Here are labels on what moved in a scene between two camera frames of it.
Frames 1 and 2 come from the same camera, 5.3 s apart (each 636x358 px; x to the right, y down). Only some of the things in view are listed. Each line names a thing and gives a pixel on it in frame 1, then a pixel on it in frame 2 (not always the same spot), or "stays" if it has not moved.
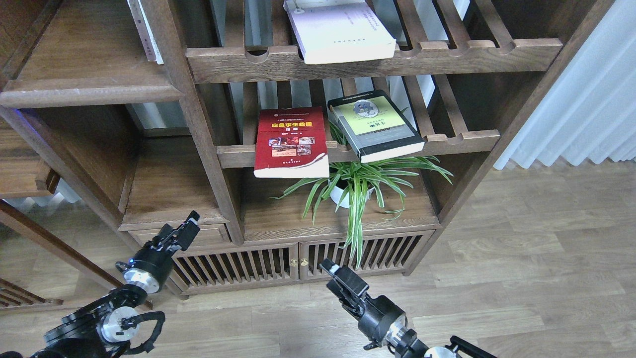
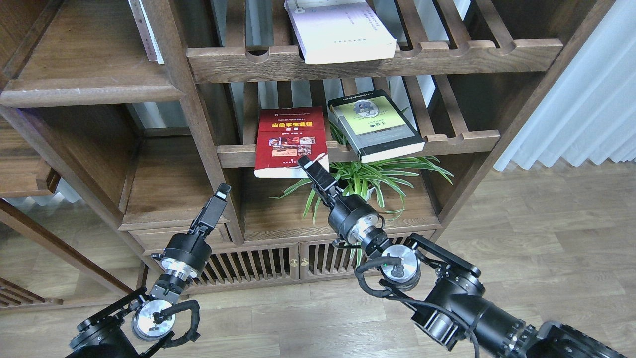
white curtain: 589,111 stays
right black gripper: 379,319 -> 351,215
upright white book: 149,40 stays
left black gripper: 150,264 -> 185,256
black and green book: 374,127 stays
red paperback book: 291,143 stays
